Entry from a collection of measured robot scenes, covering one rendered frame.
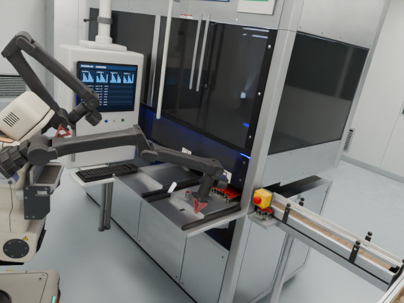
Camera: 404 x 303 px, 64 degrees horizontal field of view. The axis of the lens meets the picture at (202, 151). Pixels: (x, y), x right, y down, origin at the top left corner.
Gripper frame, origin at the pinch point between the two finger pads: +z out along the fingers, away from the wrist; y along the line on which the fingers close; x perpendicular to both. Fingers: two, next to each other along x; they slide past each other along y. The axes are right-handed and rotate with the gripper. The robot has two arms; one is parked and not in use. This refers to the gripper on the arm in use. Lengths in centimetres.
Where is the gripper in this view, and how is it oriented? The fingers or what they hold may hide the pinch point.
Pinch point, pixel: (195, 211)
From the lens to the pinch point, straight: 162.4
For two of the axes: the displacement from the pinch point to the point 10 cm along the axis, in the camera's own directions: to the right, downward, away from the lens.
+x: -6.8, -3.6, 6.4
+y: 6.4, 1.5, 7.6
